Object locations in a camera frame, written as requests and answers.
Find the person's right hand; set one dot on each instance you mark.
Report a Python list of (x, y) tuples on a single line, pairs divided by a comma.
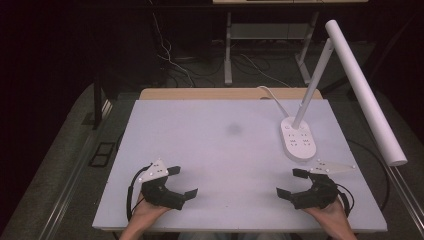
[(331, 216)]

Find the metal floor rail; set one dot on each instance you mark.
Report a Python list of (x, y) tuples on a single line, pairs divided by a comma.
[(71, 186), (405, 196)]

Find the white metal desk frame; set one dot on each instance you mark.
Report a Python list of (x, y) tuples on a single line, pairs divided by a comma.
[(228, 56)]

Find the white desk lamp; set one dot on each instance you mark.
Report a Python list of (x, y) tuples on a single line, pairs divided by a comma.
[(363, 90)]

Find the white table board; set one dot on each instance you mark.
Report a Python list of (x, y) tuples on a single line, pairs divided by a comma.
[(216, 160)]

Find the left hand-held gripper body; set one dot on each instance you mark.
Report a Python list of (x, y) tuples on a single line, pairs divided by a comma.
[(156, 195)]

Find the person's left hand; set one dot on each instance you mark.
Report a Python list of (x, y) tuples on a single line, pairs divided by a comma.
[(146, 215)]

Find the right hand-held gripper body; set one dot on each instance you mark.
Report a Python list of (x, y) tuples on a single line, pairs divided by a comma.
[(320, 195)]

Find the black rectangular frame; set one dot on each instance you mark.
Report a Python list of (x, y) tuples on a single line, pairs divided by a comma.
[(101, 155)]

